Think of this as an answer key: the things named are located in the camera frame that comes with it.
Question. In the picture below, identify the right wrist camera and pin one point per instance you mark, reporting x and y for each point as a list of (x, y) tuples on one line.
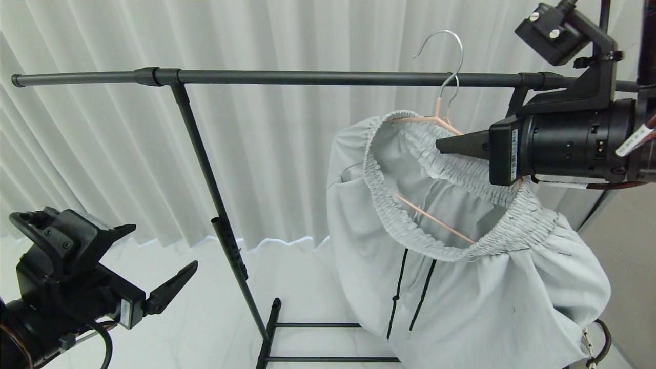
[(558, 31)]

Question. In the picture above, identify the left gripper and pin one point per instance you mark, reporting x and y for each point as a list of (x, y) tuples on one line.
[(130, 307)]

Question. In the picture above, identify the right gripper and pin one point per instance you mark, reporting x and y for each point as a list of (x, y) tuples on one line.
[(564, 143)]

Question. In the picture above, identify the black clothes rack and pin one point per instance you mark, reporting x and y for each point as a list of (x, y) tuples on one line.
[(307, 78)]

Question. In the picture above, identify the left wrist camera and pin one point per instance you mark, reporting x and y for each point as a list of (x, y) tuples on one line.
[(72, 246)]

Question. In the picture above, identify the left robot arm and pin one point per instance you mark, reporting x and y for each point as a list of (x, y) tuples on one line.
[(20, 338)]

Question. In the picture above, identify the pale grey shorts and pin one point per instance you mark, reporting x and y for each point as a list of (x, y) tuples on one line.
[(461, 307)]

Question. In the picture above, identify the white laundry basket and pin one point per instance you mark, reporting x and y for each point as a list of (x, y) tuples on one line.
[(608, 338)]

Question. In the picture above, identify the white curtain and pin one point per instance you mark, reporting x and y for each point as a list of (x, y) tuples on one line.
[(282, 154)]

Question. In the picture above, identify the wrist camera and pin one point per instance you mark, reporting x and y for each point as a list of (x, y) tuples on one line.
[(558, 31), (72, 246)]

